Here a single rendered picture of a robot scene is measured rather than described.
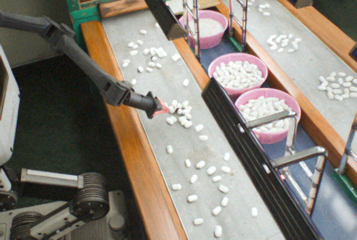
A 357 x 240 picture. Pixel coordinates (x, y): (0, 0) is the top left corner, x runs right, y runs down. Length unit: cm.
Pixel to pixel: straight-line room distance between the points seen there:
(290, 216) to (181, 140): 73
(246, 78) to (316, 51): 39
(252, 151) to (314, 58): 102
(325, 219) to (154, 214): 58
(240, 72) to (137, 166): 71
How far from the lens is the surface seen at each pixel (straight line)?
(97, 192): 150
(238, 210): 146
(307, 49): 215
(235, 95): 188
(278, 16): 239
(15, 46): 334
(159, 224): 141
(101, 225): 180
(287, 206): 105
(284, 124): 175
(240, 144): 119
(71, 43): 170
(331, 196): 163
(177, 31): 164
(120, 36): 229
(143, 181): 152
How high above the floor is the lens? 196
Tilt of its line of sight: 42 degrees down
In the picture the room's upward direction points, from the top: 6 degrees counter-clockwise
